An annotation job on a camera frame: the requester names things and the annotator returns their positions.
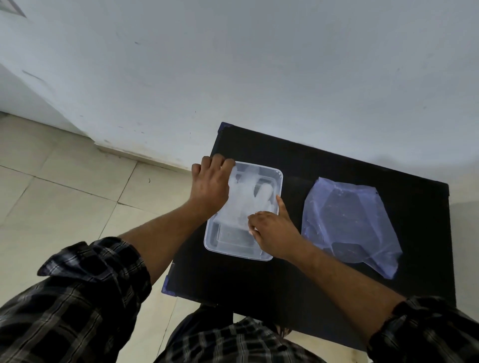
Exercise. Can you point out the person's left forearm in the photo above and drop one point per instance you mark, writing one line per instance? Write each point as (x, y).
(164, 239)

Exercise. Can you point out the person's right hand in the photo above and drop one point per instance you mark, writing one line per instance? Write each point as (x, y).
(277, 235)

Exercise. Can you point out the clear plastic container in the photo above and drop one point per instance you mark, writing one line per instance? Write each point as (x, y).
(232, 245)

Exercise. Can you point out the black trousers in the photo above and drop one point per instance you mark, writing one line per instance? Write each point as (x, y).
(209, 318)

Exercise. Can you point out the purple translucent plastic bag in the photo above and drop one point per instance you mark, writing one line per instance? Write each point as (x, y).
(348, 224)

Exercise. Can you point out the person's right forearm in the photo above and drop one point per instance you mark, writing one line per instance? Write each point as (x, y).
(348, 291)

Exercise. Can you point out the clear plastic glove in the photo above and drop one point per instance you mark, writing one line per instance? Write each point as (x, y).
(243, 202)
(263, 194)

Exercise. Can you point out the white wall switch plate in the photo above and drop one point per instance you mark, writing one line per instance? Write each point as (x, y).
(11, 6)

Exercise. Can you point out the person's left hand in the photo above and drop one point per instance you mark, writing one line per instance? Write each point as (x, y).
(211, 187)

